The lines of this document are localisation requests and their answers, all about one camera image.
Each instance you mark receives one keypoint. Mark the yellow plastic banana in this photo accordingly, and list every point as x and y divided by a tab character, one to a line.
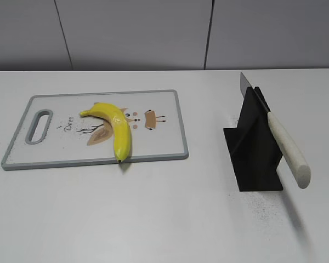
119	124

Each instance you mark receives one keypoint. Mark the white-handled kitchen knife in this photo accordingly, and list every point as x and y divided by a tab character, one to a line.
290	151

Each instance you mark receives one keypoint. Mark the grey-rimmed white cutting board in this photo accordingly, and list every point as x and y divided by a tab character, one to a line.
52	134

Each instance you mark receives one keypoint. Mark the black knife stand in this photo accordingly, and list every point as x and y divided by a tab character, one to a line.
253	150

